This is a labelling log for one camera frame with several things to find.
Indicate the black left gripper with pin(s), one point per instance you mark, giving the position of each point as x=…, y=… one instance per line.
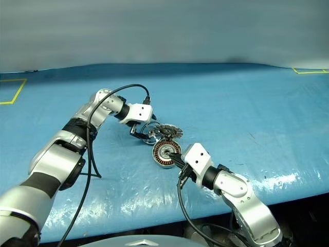
x=135, y=128

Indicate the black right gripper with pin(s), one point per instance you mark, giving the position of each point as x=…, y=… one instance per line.
x=189, y=171

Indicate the copper wound motor stator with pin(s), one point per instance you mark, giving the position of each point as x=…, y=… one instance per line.
x=164, y=154

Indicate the silver finned motor cover disc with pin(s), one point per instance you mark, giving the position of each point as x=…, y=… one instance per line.
x=169, y=131

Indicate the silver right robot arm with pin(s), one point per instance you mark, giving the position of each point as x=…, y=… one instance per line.
x=239, y=190

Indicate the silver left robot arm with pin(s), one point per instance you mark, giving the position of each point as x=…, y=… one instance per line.
x=48, y=159

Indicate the dark rounded base shape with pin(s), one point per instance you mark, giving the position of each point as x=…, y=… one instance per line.
x=195, y=232

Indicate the blue plastic table cover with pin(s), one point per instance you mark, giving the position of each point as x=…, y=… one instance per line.
x=231, y=103

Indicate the grey rounded robot torso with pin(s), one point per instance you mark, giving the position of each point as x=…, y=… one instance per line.
x=138, y=242

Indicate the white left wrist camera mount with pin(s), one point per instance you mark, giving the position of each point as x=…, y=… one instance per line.
x=140, y=112

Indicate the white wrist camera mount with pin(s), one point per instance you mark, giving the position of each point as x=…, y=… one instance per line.
x=140, y=112
x=198, y=159

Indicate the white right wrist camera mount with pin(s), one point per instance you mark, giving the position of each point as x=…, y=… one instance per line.
x=198, y=159

